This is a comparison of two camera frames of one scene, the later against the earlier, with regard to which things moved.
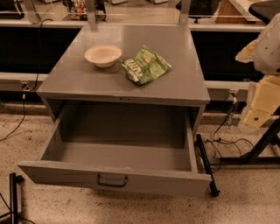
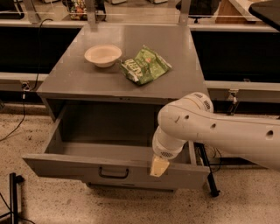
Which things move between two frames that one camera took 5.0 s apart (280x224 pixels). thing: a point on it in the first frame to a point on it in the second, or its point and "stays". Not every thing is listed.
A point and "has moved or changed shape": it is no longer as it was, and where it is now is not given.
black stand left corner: [14, 180] stays
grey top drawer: [144, 148] has moved or changed shape
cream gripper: [269, 51] to [164, 151]
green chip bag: [147, 66] stays
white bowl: [103, 55] stays
